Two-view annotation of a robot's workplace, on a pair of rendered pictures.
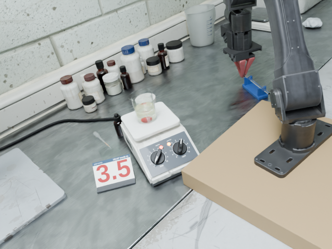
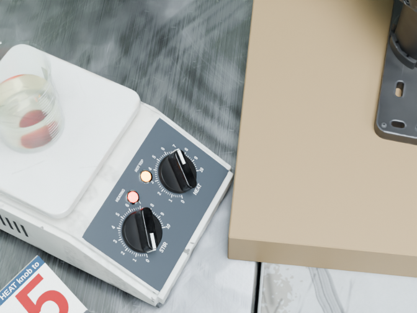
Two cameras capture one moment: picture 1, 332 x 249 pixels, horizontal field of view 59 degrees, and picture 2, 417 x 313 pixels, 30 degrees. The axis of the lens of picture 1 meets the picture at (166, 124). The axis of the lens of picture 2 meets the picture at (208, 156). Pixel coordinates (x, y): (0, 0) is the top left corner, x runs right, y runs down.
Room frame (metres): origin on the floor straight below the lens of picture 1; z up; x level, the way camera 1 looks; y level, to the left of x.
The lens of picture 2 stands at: (0.30, 0.17, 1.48)
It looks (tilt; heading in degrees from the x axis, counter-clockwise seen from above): 60 degrees down; 316
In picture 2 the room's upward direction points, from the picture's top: 1 degrees counter-clockwise
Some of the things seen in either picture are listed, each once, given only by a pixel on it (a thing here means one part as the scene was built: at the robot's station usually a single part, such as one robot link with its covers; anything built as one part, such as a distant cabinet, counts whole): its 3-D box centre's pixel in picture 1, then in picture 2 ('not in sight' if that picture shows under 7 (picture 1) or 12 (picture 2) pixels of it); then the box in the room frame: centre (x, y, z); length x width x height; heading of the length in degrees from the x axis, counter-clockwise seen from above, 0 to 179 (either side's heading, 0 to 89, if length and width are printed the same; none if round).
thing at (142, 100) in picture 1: (143, 106); (20, 102); (0.61, 0.05, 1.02); 0.06 x 0.05 x 0.08; 113
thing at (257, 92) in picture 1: (254, 86); not in sight; (0.78, -0.29, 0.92); 0.10 x 0.03 x 0.04; 9
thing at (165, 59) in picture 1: (162, 55); not in sight; (1.10, -0.04, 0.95); 0.04 x 0.04 x 0.10
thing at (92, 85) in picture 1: (93, 88); not in sight; (0.93, 0.22, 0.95); 0.06 x 0.06 x 0.10
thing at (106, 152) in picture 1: (110, 151); not in sight; (0.62, 0.16, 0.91); 0.06 x 0.06 x 0.02
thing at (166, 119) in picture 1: (149, 119); (38, 126); (0.61, 0.04, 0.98); 0.12 x 0.12 x 0.01; 18
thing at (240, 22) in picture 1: (240, 20); not in sight; (0.86, -0.28, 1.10); 0.07 x 0.06 x 0.07; 177
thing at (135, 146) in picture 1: (156, 139); (76, 167); (0.59, 0.03, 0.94); 0.22 x 0.13 x 0.08; 18
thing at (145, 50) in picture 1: (146, 54); not in sight; (1.13, 0.02, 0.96); 0.06 x 0.06 x 0.11
